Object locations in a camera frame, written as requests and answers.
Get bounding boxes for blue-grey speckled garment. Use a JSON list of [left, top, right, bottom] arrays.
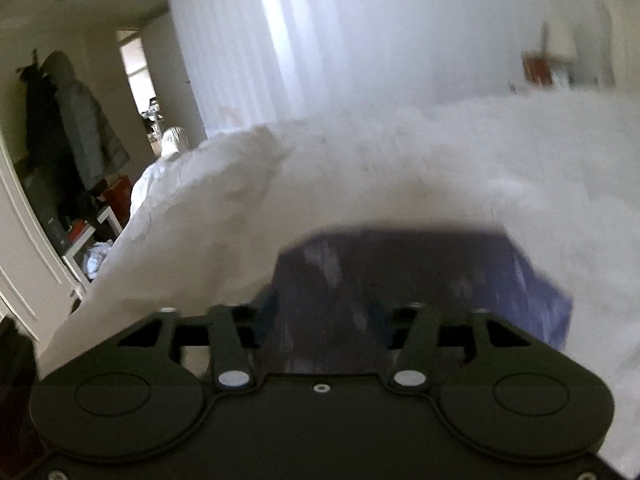
[[252, 226, 574, 376]]

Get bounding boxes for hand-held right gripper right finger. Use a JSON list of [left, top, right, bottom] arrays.
[[382, 302, 544, 392]]

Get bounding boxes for grey hooded puffer coat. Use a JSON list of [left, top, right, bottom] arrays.
[[41, 50, 132, 193]]

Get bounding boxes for white plastic bag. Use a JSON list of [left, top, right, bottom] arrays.
[[81, 241, 117, 282]]

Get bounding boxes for open doorway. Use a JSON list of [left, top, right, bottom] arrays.
[[116, 27, 173, 161]]

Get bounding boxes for black hanging coat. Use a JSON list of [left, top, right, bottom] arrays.
[[20, 49, 68, 181]]

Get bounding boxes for red box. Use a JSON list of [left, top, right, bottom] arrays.
[[102, 175, 135, 231]]

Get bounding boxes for white wardrobe door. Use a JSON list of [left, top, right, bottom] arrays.
[[0, 125, 83, 343]]

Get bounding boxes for white curtain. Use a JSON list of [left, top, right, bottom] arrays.
[[162, 0, 506, 141]]

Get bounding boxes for white table lamp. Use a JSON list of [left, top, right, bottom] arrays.
[[540, 7, 581, 86]]

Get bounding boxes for white low table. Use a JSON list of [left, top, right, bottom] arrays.
[[61, 205, 126, 293]]

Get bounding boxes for white bed blanket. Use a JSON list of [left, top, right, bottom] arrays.
[[37, 87, 640, 476]]

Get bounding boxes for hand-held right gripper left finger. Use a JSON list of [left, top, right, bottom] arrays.
[[117, 294, 277, 392]]

